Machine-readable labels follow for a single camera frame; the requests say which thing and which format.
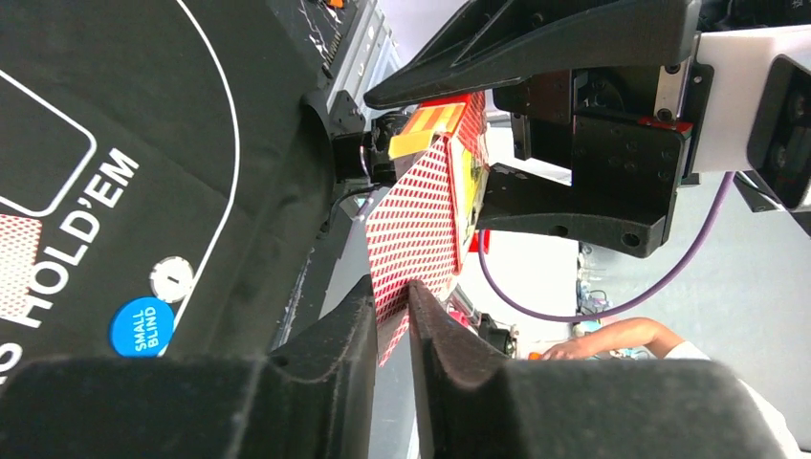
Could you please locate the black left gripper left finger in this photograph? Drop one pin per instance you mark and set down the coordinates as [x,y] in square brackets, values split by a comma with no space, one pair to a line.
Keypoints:
[309,398]

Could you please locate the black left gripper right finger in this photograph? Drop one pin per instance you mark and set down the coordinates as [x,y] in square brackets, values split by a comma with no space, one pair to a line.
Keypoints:
[474,402]

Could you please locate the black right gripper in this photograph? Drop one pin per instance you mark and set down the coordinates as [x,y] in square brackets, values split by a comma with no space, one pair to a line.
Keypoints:
[488,44]

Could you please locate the white grey poker chip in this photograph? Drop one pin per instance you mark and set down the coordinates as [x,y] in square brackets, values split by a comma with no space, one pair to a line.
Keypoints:
[171,279]

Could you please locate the blue small blind button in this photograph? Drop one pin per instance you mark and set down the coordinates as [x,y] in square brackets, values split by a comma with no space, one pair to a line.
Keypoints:
[142,328]

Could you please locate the red playing card box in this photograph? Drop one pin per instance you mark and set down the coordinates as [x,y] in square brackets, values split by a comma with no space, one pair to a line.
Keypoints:
[455,129]

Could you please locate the red backed playing card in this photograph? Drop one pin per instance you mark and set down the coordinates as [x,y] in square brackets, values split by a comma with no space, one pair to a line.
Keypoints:
[20,238]

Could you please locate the human forearm background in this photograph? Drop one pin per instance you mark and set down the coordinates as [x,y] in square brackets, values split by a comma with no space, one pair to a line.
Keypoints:
[657,338]

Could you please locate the bare human hand background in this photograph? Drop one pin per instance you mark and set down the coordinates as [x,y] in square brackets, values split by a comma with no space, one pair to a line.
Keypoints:
[581,348]

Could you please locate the black poker table mat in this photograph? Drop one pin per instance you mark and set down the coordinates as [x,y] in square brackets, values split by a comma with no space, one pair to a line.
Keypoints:
[138,130]

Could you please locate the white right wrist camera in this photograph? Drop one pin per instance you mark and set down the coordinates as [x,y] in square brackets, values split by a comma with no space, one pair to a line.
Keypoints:
[757,115]

